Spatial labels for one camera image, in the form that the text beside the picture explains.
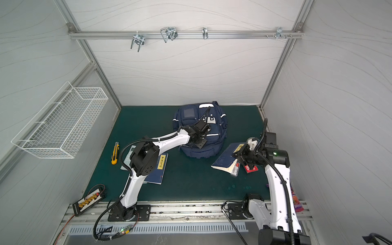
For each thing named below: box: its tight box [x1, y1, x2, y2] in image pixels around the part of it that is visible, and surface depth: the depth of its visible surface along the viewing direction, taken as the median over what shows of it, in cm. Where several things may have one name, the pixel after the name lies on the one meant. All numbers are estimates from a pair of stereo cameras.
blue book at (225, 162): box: [210, 142, 246, 178], surface depth 76 cm
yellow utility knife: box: [111, 141, 120, 165], surface depth 95 cm
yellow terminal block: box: [72, 188, 103, 217], surface depth 77 cm
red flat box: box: [243, 164, 259, 174], surface depth 88 cm
